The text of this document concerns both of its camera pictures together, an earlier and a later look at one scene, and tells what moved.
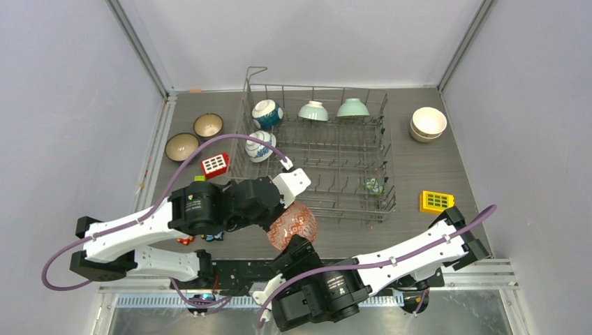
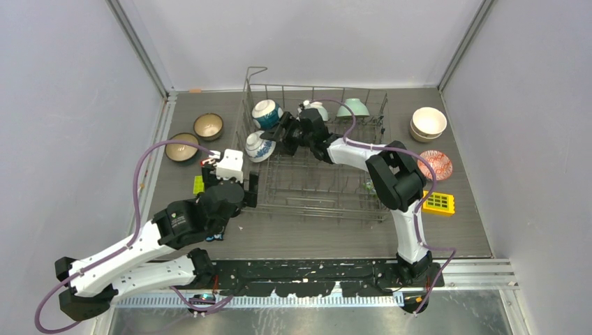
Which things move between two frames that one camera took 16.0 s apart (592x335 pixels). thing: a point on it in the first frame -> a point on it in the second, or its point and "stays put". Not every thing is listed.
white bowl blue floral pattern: (257, 151) stays put
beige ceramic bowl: (427, 139) stays put
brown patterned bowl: (207, 125) stays put
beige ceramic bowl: (428, 121) stays put
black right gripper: (299, 249) -> (288, 123)
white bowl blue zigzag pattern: (297, 220) -> (442, 165)
